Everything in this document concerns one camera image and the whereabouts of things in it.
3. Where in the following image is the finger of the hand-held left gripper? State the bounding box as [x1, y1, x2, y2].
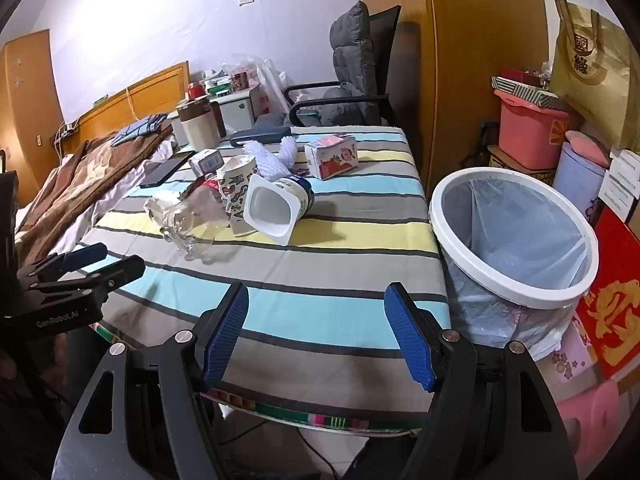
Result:
[30, 255, 146, 307]
[17, 242, 108, 283]

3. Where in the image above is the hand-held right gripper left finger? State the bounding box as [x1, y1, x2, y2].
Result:
[60, 282, 251, 480]

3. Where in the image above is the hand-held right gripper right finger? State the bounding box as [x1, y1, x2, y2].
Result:
[384, 282, 583, 480]

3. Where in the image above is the clear plastic cup red rim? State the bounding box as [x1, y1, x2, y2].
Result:
[160, 185, 232, 261]

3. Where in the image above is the white round trash bin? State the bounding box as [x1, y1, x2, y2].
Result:
[429, 166, 600, 361]

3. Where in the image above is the patterned paper cup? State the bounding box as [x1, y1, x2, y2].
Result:
[216, 156, 261, 238]

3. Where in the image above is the small purple white carton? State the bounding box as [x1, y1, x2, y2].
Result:
[189, 149, 224, 177]

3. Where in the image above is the white yogurt cup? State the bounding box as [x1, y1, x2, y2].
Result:
[244, 174, 315, 247]

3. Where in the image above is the white foam net sleeve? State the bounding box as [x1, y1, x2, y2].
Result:
[243, 136, 296, 183]

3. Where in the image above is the red and white carton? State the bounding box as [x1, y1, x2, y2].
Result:
[305, 135, 358, 181]

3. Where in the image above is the brown blanket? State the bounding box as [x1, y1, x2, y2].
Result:
[15, 122, 173, 271]

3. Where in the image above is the striped tablecloth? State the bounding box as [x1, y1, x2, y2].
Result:
[75, 125, 453, 433]

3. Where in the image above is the clear plastic bin liner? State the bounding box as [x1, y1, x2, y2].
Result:
[440, 170, 591, 361]

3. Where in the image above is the blue plaid folded cloth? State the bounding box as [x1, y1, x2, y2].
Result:
[110, 114, 168, 148]

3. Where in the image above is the beige cylindrical bin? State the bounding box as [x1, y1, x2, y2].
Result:
[176, 96, 227, 150]

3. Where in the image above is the wooden bed headboard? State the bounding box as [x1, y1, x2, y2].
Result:
[55, 60, 191, 161]

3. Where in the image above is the wooden door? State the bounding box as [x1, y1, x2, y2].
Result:
[0, 29, 68, 196]

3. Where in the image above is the dark blue case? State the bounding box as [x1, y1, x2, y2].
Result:
[230, 126, 292, 148]

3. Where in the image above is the white bedside cabinet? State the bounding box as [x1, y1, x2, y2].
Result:
[210, 87, 261, 136]

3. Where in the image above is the pink plastic stool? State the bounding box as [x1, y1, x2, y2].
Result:
[555, 380, 623, 471]

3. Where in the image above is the yellow patterned carton box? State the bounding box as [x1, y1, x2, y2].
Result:
[487, 145, 556, 186]

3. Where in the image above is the red box gold print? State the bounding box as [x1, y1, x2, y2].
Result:
[575, 207, 640, 381]

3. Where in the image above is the lavender round bin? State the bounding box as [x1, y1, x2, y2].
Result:
[552, 142, 608, 211]

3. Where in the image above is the white plastic bag red print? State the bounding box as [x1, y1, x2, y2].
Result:
[250, 57, 291, 121]

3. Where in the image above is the pink plastic bucket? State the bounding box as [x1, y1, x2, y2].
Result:
[494, 89, 572, 170]

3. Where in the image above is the white labelled box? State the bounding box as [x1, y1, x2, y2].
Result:
[607, 149, 640, 172]
[602, 169, 640, 197]
[597, 191, 637, 222]

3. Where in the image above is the pink bin lid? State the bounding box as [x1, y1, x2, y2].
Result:
[565, 130, 612, 168]

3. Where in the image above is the grey striped tray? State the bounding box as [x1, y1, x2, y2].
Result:
[491, 76, 551, 103]

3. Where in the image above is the wooden wardrobe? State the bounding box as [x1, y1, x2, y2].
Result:
[357, 0, 548, 201]

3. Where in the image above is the black office chair grey cushion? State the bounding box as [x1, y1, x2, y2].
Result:
[325, 1, 383, 126]

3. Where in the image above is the flat red box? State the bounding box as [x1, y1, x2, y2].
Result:
[500, 67, 543, 83]

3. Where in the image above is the black mesh office chair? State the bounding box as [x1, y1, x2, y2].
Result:
[282, 5, 403, 128]

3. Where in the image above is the gold paper bag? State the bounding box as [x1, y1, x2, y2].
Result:
[550, 0, 640, 151]

